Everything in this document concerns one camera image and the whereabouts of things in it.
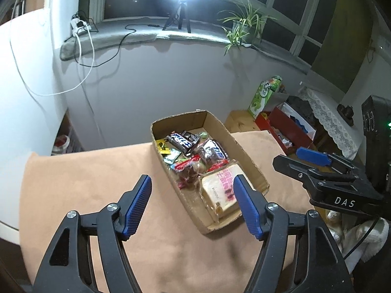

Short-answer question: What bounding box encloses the olive curtain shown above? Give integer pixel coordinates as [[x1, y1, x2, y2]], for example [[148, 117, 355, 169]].
[[311, 0, 375, 96]]

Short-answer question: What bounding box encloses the black tripod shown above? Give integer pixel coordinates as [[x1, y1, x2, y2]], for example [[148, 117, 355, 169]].
[[162, 0, 192, 34]]

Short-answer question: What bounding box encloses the grey windowsill mat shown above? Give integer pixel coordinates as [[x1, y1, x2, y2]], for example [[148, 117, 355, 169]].
[[59, 18, 310, 72]]

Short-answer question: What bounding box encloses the cardboard box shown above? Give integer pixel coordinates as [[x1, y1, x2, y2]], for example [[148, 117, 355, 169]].
[[150, 109, 271, 235]]

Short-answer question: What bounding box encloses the white lace cloth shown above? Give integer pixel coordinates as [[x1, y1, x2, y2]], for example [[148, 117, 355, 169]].
[[297, 86, 365, 160]]

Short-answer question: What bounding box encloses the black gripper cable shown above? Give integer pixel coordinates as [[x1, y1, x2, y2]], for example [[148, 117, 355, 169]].
[[341, 216, 384, 261]]

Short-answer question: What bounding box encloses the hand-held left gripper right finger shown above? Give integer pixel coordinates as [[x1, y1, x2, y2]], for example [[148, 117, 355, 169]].
[[232, 174, 355, 293]]

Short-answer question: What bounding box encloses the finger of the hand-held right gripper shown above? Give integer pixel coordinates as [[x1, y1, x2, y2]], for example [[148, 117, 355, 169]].
[[295, 146, 365, 175], [272, 154, 329, 190]]

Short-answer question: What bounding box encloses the white power strip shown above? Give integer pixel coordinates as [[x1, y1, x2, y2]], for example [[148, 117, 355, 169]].
[[70, 16, 92, 36]]

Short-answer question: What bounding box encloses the plastic jar red lid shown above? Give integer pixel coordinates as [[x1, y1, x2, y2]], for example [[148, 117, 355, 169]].
[[51, 134, 73, 155]]

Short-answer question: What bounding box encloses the green candy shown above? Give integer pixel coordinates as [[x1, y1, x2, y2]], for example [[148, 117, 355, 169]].
[[163, 148, 183, 164]]

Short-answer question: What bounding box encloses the person's right hand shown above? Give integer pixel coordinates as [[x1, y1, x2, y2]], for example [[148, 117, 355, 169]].
[[326, 210, 352, 251]]

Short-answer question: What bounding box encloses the potted spider plant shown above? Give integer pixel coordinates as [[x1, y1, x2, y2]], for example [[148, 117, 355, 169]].
[[216, 0, 278, 57]]

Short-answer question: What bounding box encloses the sliced bread packet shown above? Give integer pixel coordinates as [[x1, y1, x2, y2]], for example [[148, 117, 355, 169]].
[[200, 163, 255, 223]]

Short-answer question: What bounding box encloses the dark chocolate bar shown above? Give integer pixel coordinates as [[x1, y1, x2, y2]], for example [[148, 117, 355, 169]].
[[166, 130, 201, 155], [201, 138, 228, 161]]

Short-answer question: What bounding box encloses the window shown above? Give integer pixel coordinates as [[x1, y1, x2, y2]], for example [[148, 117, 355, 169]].
[[78, 0, 338, 65]]

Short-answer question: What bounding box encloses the red box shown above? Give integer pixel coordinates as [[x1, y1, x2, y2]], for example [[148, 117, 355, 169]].
[[255, 102, 317, 157]]

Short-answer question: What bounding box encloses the white cable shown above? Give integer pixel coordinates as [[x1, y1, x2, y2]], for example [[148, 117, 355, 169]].
[[9, 0, 96, 97]]

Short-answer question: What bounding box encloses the small dark figurine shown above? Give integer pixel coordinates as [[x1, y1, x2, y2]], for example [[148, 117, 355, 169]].
[[336, 103, 355, 126]]

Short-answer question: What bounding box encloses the white wardrobe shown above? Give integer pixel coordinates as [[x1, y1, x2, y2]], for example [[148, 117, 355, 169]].
[[0, 9, 69, 231]]

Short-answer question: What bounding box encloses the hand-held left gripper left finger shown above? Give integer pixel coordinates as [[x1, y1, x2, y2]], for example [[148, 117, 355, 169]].
[[31, 174, 152, 293]]

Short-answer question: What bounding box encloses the green carton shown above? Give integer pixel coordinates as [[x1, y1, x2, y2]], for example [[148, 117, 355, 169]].
[[247, 74, 283, 120]]

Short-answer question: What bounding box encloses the yellow candy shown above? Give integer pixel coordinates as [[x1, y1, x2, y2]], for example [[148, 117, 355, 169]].
[[155, 138, 172, 155]]

